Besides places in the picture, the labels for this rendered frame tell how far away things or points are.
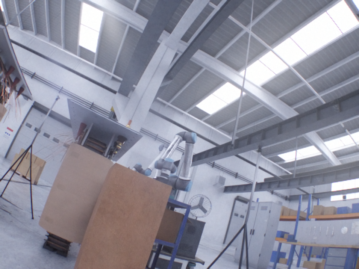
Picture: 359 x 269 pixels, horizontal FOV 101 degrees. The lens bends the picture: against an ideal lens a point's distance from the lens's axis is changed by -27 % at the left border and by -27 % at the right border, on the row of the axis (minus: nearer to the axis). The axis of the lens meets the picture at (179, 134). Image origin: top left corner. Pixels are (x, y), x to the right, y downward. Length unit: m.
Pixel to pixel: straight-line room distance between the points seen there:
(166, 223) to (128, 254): 0.72
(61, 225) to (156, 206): 1.06
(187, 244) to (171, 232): 0.90
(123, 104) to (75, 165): 6.63
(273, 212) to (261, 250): 1.13
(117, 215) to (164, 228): 0.76
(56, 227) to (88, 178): 0.56
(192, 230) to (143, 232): 1.58
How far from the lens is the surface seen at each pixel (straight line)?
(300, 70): 13.51
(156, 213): 1.19
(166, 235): 1.83
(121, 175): 1.13
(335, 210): 8.71
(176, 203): 1.76
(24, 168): 8.62
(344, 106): 7.32
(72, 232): 1.98
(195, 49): 8.15
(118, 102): 8.42
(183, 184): 2.52
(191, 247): 2.74
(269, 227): 6.02
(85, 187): 1.93
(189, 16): 9.21
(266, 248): 6.07
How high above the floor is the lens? 0.72
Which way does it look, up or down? 24 degrees up
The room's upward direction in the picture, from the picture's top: 19 degrees clockwise
